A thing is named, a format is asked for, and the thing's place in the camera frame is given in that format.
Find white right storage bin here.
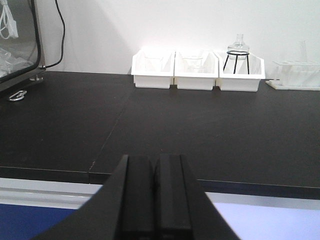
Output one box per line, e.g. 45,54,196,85
215,52,266,92

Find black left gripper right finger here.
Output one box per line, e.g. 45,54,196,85
152,153,242,240

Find clear glass test tube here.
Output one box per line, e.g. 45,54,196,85
299,40,308,62

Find clear beaker in middle bin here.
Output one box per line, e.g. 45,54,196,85
182,56,204,73

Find white left storage bin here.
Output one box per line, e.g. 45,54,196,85
131,47,176,89

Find black wire tripod stand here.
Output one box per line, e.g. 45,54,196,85
223,50,250,75

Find white middle storage bin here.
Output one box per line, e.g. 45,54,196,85
174,50,219,91

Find clear glass flask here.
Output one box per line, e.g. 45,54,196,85
227,33,250,60

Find white test tube rack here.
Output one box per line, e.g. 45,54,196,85
265,60,320,91

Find silver metal latch ring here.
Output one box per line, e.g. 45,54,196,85
7,90,28,102

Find glass door cabinet appliance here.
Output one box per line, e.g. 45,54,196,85
0,0,46,92

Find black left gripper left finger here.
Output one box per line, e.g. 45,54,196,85
32,154,156,240

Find blue cabinet drawers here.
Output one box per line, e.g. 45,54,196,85
0,177,101,240

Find black power cable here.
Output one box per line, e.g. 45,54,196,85
39,0,66,69

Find white storage bin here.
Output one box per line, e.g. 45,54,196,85
174,50,219,91
215,52,266,92
131,47,176,89

